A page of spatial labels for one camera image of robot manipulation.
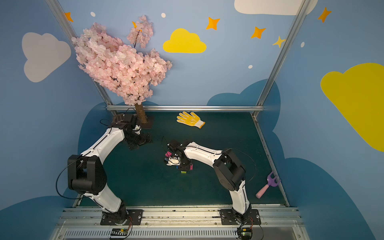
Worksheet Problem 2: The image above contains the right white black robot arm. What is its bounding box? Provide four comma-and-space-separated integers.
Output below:
166, 140, 252, 224

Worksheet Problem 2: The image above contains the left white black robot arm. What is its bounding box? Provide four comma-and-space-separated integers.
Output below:
68, 122, 152, 226

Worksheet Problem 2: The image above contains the brown toy shovel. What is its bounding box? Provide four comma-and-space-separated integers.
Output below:
113, 113, 125, 123

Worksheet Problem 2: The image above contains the yellow work glove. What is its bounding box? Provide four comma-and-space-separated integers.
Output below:
177, 111, 205, 129

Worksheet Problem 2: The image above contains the pink cherry blossom tree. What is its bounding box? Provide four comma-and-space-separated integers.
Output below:
71, 15, 172, 129

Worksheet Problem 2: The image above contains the pink purple toy rake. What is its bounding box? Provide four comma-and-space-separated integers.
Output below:
256, 172, 281, 199

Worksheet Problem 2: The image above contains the left circuit board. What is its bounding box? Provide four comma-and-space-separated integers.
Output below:
110, 228, 128, 240

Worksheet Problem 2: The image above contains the circuit board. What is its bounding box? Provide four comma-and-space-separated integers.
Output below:
237, 228, 253, 240
110, 228, 128, 240

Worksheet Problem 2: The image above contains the right circuit board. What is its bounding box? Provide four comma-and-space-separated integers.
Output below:
237, 228, 253, 240

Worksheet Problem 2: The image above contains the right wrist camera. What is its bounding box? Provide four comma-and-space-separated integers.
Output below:
165, 156, 181, 166

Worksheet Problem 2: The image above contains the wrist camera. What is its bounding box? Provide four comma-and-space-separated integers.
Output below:
117, 114, 142, 134
165, 156, 181, 166

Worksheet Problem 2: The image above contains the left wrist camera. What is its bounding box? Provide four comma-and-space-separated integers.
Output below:
117, 114, 142, 134

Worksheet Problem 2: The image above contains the aluminium frame rear bar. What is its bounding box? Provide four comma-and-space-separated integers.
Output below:
106, 104, 264, 113

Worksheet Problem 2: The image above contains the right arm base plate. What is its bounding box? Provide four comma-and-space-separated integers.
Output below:
220, 209, 262, 225

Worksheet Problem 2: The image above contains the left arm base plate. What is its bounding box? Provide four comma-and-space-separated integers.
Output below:
100, 210, 143, 226

